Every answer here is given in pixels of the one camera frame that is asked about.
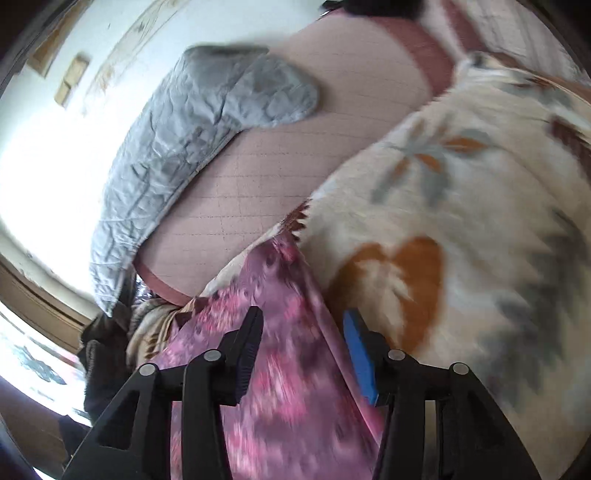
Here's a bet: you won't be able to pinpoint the wooden window frame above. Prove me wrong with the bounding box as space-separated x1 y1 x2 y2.
0 256 95 352

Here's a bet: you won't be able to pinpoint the grey quilted cover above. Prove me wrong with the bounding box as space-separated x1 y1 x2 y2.
89 44 321 318

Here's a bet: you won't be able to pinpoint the pink quilted sofa backrest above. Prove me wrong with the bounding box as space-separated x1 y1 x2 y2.
134 0 481 308

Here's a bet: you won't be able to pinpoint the wooden wall blocks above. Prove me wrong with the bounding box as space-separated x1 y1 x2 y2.
28 28 93 109

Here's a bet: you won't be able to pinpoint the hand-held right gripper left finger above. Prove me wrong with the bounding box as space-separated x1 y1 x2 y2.
62 306 264 480

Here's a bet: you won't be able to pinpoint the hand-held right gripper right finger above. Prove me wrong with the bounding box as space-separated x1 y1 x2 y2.
343 310 541 480

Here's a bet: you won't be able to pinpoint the purple floral shirt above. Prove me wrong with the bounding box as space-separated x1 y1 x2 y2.
159 231 386 480

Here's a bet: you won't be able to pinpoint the dark brown fuzzy garment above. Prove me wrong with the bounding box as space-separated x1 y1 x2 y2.
78 311 141 418

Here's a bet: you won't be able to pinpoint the leaf print blanket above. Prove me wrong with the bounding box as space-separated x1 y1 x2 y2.
124 51 591 480

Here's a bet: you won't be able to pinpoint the black garment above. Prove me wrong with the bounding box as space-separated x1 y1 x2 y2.
321 0 432 23

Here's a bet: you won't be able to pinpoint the striped floral cushion cover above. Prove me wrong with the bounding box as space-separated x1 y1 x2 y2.
466 0 578 79

